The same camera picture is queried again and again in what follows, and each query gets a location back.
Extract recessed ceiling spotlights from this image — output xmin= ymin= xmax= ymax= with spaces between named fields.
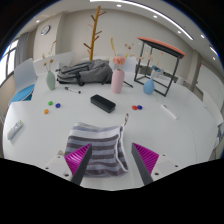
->
xmin=34 ymin=3 xmax=219 ymax=58

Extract black frame stand orange top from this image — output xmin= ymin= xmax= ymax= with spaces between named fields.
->
xmin=133 ymin=36 xmax=187 ymax=98

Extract black whiteboard marker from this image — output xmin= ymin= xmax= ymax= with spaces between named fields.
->
xmin=64 ymin=86 xmax=82 ymax=95

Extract large window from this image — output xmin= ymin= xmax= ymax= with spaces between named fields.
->
xmin=0 ymin=39 xmax=19 ymax=88

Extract grey curtain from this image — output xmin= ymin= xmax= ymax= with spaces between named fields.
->
xmin=13 ymin=31 xmax=31 ymax=68

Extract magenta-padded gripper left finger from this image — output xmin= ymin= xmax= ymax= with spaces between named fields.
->
xmin=41 ymin=143 xmax=93 ymax=186

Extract pink vase with flowers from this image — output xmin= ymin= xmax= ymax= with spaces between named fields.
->
xmin=109 ymin=37 xmax=134 ymax=94

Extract white chair with blue seat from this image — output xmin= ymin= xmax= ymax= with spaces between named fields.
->
xmin=8 ymin=58 xmax=38 ymax=106

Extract green vase with dried flowers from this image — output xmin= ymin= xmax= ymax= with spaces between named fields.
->
xmin=41 ymin=40 xmax=58 ymax=91

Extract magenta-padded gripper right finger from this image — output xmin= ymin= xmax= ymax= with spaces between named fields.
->
xmin=130 ymin=142 xmax=183 ymax=186

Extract ceiling light strip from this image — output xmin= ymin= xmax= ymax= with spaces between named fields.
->
xmin=89 ymin=0 xmax=194 ymax=42

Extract blue vase with dried stems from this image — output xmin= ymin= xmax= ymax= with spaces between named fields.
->
xmin=143 ymin=51 xmax=164 ymax=96

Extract grey striped towel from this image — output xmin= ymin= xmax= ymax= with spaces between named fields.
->
xmin=64 ymin=121 xmax=130 ymax=178

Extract white remote control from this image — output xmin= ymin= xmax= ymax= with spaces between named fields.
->
xmin=6 ymin=119 xmax=24 ymax=141

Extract wooden coat rack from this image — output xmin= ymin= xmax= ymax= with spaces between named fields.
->
xmin=83 ymin=5 xmax=108 ymax=62

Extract round wall clock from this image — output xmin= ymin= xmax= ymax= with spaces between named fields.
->
xmin=40 ymin=24 xmax=52 ymax=36

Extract black rectangular case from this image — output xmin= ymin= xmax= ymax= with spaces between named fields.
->
xmin=89 ymin=93 xmax=117 ymax=114

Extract white flat bar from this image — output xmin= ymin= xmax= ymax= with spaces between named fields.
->
xmin=160 ymin=103 xmax=178 ymax=120

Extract grey backpack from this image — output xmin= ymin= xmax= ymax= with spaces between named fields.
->
xmin=56 ymin=59 xmax=114 ymax=87

